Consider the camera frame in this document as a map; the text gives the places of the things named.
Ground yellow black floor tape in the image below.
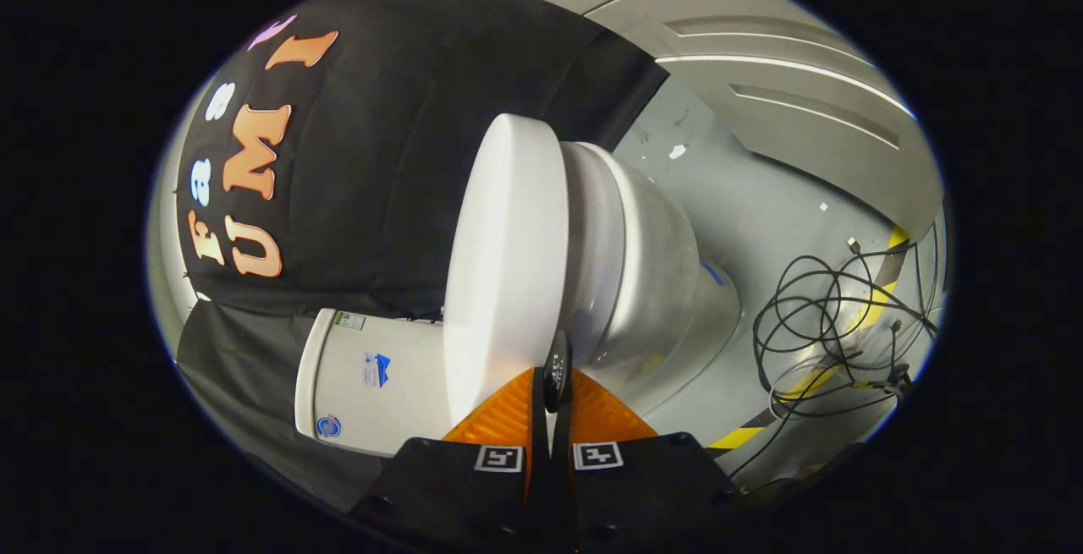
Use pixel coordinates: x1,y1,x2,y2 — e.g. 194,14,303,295
706,224,915,451

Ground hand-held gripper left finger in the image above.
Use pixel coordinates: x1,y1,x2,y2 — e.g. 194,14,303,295
351,368,551,551

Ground white toilet lid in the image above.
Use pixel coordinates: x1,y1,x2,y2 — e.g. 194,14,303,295
443,112,569,428

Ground black floor cables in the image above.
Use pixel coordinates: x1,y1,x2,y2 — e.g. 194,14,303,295
751,237,940,420

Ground black backdrop cloth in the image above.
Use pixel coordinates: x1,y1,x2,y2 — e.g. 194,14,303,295
173,0,669,513

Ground white drawer cabinet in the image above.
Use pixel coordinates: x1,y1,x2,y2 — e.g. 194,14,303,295
487,0,944,242

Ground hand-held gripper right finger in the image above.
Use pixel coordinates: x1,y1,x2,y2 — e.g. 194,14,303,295
554,368,737,551

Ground white toilet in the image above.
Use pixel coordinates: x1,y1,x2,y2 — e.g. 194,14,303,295
294,141,742,458

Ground black lid handle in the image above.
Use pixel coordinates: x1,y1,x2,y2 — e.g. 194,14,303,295
541,330,574,414

